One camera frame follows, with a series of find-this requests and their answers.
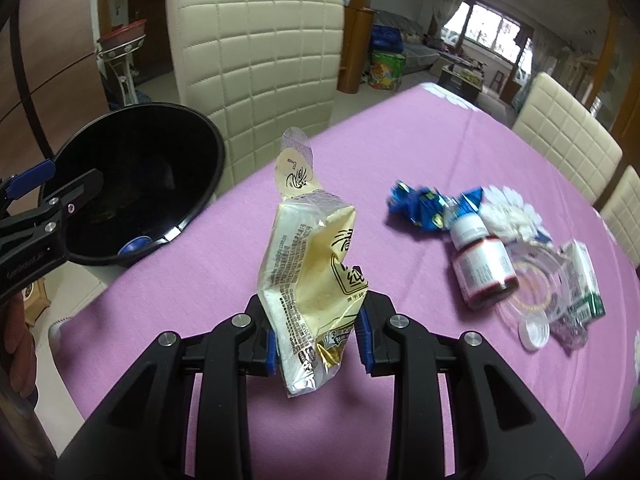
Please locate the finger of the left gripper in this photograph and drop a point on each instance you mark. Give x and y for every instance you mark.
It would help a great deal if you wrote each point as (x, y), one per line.
(20, 185)
(135, 245)

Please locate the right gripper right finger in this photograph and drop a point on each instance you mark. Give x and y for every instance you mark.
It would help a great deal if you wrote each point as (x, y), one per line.
(499, 429)

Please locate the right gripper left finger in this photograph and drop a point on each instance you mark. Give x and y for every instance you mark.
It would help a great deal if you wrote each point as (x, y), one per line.
(180, 394)

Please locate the black trash bin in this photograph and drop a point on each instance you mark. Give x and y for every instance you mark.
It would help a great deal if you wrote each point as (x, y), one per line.
(161, 164)

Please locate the white bottle cap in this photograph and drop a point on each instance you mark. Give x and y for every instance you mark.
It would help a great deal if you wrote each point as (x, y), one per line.
(534, 335)

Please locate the silver foil wrapper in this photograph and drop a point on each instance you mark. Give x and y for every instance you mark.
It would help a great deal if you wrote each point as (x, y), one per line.
(570, 329)

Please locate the clear round plastic lid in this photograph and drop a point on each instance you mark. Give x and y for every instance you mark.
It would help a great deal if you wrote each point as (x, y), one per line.
(543, 293)

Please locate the green white milk carton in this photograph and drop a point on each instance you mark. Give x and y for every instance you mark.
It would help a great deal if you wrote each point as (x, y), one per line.
(586, 303)

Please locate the dark brown pill bottle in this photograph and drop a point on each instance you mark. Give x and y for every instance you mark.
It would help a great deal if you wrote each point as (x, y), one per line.
(482, 265)

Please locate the yellow white snack bag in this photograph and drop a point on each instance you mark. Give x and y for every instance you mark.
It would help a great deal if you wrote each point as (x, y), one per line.
(311, 298)

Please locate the white tissue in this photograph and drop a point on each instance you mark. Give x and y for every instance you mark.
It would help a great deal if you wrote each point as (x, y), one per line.
(507, 215)

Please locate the blue candy wrapper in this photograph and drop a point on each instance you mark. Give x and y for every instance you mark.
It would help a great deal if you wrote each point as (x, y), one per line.
(429, 210)

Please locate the left hand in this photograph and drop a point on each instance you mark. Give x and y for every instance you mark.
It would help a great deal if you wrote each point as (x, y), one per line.
(20, 346)

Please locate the cream chair left side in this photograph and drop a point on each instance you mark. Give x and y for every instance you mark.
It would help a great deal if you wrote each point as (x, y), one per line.
(256, 68)

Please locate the cream chair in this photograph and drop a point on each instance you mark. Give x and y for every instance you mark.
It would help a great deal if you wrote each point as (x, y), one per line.
(256, 68)
(562, 130)
(621, 214)

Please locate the cream chair far right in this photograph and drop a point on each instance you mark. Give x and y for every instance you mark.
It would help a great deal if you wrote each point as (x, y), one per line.
(621, 214)

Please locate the cream chair far middle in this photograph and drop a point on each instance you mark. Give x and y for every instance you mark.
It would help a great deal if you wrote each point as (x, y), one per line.
(562, 130)

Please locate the pink floral tablecloth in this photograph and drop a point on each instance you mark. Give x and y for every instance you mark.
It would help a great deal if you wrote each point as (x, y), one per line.
(342, 431)

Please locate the colourful bag on floor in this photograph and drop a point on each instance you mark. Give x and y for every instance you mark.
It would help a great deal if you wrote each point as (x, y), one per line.
(385, 70)

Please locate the blue box by sofa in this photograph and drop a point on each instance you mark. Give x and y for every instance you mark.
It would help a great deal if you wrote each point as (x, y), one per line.
(386, 39)

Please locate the grey sofa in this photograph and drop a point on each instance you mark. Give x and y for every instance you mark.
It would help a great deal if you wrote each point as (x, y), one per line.
(418, 55)

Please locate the coffee table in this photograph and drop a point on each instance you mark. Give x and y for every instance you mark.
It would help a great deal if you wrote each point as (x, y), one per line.
(466, 82)

